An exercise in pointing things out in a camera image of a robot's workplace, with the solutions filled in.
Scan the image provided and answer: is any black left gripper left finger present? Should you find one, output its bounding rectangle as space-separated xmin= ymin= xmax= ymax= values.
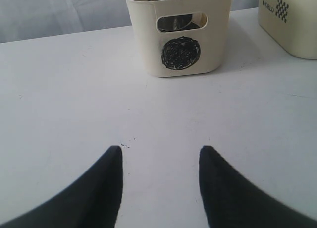
xmin=1 ymin=145 xmax=123 ymax=228

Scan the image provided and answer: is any stainless steel bowl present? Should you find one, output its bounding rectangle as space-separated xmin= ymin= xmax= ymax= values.
xmin=157 ymin=12 xmax=207 ymax=32

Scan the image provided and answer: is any cream bin with triangle mark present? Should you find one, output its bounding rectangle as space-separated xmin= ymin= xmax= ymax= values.
xmin=258 ymin=0 xmax=317 ymax=60

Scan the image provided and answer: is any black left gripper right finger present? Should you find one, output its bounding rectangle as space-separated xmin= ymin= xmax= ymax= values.
xmin=199 ymin=146 xmax=317 ymax=228

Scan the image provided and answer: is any white curtain backdrop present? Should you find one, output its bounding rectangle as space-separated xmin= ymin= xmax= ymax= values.
xmin=0 ymin=0 xmax=263 ymax=44

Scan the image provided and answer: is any cream bin with circle mark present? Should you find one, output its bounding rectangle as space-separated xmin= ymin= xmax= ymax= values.
xmin=126 ymin=0 xmax=231 ymax=77

